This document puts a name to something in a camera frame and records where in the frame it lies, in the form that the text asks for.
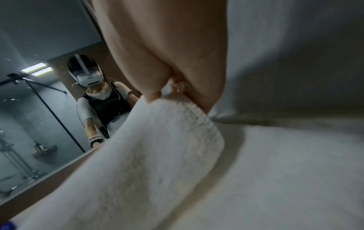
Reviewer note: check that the person's right hand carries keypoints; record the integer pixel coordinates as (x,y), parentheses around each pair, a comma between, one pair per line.
(159,40)

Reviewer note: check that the white towel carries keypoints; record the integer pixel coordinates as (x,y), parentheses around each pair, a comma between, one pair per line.
(159,170)

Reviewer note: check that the person's left forearm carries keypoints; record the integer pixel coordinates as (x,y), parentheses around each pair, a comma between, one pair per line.
(90,128)

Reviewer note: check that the white head-worn headset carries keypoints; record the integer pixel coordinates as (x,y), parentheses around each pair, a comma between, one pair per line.
(87,79)

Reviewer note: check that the black vest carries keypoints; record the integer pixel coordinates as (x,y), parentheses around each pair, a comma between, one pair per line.
(109,105)

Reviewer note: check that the ceiling light panel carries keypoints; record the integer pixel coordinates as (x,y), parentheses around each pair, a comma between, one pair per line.
(36,69)

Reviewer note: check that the black metal brace rods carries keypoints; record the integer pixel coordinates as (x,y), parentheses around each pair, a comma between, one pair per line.
(48,105)

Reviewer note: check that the grey corner shelf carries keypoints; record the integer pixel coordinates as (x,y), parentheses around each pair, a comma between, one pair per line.
(45,152)

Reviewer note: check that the soap pump bottle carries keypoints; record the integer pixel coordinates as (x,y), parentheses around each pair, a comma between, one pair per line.
(38,146)

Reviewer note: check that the chrome shower fixture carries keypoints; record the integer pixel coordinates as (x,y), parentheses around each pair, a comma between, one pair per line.
(15,161)

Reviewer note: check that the small blue object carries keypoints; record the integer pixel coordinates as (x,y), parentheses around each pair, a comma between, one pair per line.
(12,226)

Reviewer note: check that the black white wrist camera band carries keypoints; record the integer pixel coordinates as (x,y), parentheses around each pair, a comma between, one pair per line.
(95,139)

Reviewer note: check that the wall mirror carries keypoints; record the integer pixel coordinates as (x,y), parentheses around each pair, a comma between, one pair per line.
(39,101)

